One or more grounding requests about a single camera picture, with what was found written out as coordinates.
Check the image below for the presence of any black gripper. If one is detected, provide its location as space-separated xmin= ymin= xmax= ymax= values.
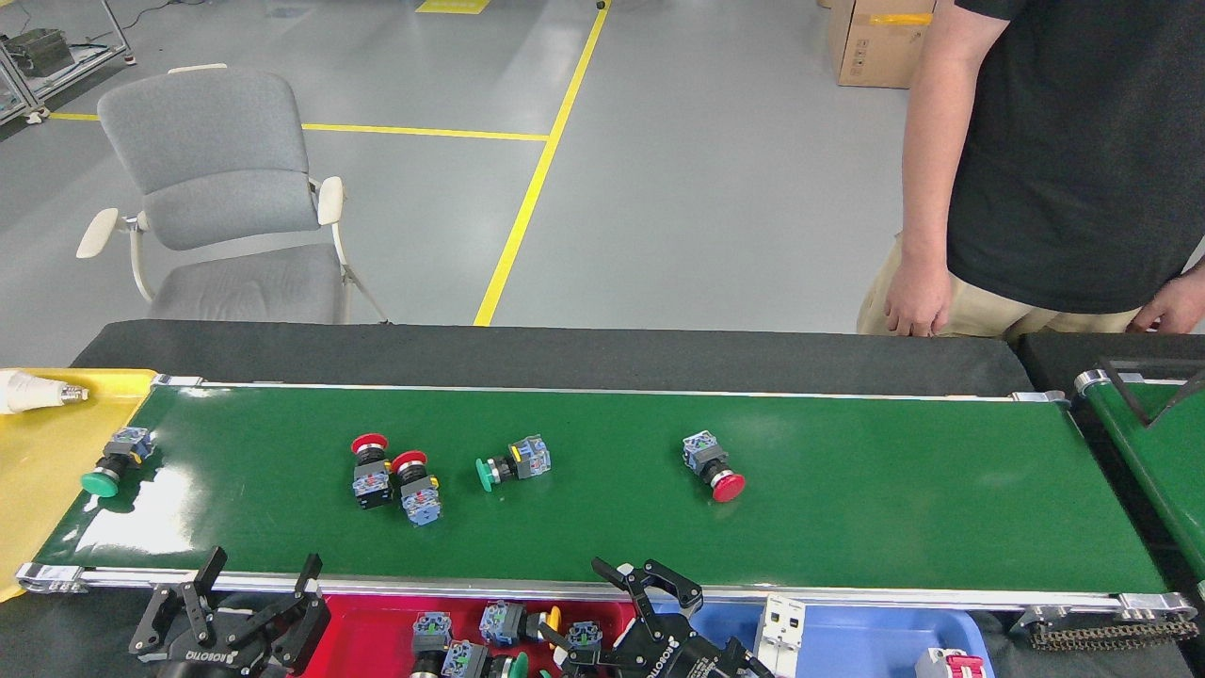
xmin=538 ymin=557 xmax=775 ymax=678
xmin=128 ymin=546 xmax=333 ymax=678

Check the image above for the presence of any yellow mushroom button switch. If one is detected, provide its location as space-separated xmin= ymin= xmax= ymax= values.
xmin=479 ymin=603 xmax=564 ymax=651

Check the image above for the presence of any white circuit breaker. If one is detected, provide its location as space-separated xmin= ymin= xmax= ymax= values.
xmin=915 ymin=647 xmax=987 ymax=678
xmin=753 ymin=593 xmax=808 ymax=678

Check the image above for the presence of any red plastic tray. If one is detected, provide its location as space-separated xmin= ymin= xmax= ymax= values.
xmin=315 ymin=595 xmax=651 ymax=678

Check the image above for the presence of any blue plastic tray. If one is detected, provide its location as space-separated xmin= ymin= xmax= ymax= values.
xmin=659 ymin=601 xmax=997 ymax=678

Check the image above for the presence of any yellow plastic tray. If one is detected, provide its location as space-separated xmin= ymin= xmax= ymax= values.
xmin=0 ymin=367 xmax=159 ymax=604

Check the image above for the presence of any long green conveyor belt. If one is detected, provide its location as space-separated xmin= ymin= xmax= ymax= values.
xmin=14 ymin=375 xmax=1199 ymax=624

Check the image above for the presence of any short green conveyor belt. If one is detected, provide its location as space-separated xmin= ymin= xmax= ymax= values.
xmin=1075 ymin=367 xmax=1205 ymax=599

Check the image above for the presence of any person's right hand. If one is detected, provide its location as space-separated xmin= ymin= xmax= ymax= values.
xmin=883 ymin=256 xmax=959 ymax=338

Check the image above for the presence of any person's left hand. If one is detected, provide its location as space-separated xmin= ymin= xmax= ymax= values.
xmin=1125 ymin=266 xmax=1205 ymax=335

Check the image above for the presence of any grey office chair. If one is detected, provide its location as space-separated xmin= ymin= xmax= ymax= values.
xmin=75 ymin=63 xmax=392 ymax=326

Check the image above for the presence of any metal rack cart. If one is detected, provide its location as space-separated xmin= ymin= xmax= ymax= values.
xmin=0 ymin=0 xmax=136 ymax=126

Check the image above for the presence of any dark equipment box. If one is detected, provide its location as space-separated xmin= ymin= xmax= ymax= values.
xmin=3 ymin=28 xmax=76 ymax=78

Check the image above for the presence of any cardboard box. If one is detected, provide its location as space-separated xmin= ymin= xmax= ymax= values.
xmin=827 ymin=0 xmax=938 ymax=89

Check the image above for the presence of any person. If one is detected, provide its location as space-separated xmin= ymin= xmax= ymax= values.
xmin=857 ymin=0 xmax=1205 ymax=340

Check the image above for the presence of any conveyor drive chain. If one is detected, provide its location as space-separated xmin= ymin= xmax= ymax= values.
xmin=1012 ymin=603 xmax=1201 ymax=653

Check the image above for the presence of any black guide bracket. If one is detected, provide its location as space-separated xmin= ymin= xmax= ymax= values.
xmin=1097 ymin=356 xmax=1205 ymax=430

